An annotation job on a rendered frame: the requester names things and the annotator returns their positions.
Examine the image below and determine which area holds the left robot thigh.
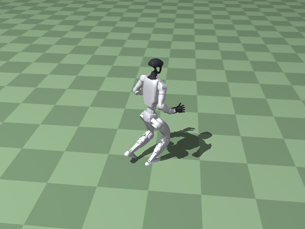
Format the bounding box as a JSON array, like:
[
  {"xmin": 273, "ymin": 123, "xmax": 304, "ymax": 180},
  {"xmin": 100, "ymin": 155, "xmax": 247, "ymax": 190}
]
[{"xmin": 140, "ymin": 112, "xmax": 154, "ymax": 140}]

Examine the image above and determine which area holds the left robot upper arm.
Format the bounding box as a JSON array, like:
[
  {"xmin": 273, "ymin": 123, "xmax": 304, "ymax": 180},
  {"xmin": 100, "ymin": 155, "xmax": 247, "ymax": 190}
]
[{"xmin": 133, "ymin": 75, "xmax": 146, "ymax": 95}]

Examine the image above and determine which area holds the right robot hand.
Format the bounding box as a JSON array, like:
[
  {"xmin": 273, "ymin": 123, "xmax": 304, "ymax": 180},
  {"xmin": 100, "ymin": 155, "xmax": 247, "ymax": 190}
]
[{"xmin": 172, "ymin": 103, "xmax": 185, "ymax": 113}]

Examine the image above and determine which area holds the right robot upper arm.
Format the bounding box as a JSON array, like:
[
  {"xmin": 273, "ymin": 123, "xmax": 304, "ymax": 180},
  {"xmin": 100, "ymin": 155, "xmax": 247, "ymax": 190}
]
[{"xmin": 157, "ymin": 81, "xmax": 167, "ymax": 110}]

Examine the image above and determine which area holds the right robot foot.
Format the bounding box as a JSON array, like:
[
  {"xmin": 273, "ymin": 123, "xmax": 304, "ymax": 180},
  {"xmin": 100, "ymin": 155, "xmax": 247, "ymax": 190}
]
[{"xmin": 145, "ymin": 157, "xmax": 161, "ymax": 166}]

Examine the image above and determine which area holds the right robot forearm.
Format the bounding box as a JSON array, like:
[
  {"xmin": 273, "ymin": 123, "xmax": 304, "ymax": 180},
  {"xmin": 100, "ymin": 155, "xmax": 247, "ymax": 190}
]
[{"xmin": 162, "ymin": 104, "xmax": 176, "ymax": 114}]

